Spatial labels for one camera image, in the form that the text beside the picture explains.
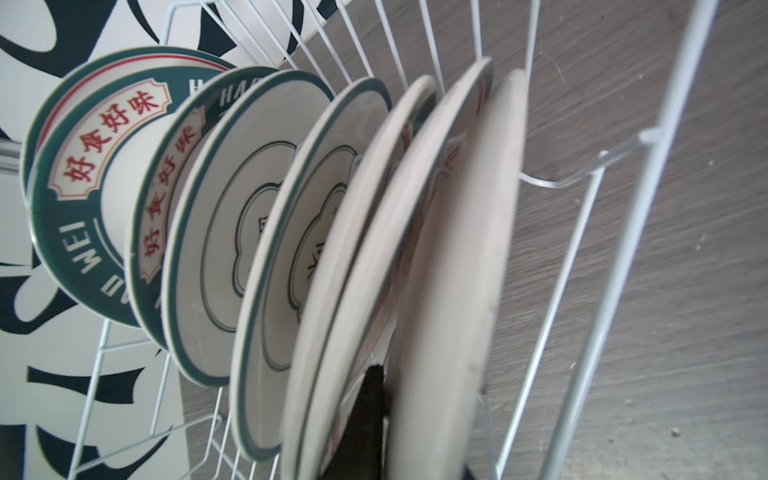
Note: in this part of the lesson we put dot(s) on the white wire dish rack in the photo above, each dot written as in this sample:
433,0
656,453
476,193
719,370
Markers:
598,75

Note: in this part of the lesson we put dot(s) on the green banner rim plate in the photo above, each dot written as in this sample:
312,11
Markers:
87,176

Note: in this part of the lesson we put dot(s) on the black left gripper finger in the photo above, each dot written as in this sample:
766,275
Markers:
360,454

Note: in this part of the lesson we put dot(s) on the orange sunburst pattern plate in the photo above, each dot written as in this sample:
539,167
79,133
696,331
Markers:
361,256

